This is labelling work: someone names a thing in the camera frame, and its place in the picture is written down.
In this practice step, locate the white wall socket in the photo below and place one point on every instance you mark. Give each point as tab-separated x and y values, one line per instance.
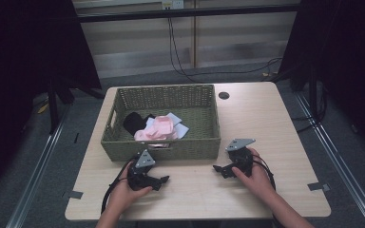
172	4

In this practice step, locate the grey tape strip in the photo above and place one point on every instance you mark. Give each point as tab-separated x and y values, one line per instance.
75	194
318	186

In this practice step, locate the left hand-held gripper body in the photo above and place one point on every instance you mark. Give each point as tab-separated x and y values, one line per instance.
144	160

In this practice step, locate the yellow floor tape piece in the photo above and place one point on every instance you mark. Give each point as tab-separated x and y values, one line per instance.
43	108

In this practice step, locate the black sock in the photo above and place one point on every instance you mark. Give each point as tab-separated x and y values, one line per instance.
133	123

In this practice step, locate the pink sock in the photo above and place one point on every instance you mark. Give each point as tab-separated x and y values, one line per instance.
158	128

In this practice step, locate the metal floor rail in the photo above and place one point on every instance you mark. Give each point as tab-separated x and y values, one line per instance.
34	177
339	161

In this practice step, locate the black horizontal bar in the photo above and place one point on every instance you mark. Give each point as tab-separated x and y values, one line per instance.
187	13

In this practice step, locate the white sock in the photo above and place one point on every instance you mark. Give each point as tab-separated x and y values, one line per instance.
181	129

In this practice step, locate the person's left hand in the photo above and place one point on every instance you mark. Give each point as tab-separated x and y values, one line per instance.
123	194

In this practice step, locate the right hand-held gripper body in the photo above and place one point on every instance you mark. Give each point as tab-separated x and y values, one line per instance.
241	155

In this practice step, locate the green woven basket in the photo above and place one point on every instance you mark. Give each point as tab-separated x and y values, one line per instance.
202	148

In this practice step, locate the black metal stand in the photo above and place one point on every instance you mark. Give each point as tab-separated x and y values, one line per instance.
53	107
313	98

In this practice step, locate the person's right hand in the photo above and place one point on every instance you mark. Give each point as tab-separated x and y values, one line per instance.
259	182

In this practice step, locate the black curtain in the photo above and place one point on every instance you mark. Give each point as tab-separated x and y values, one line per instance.
345	63
28	63

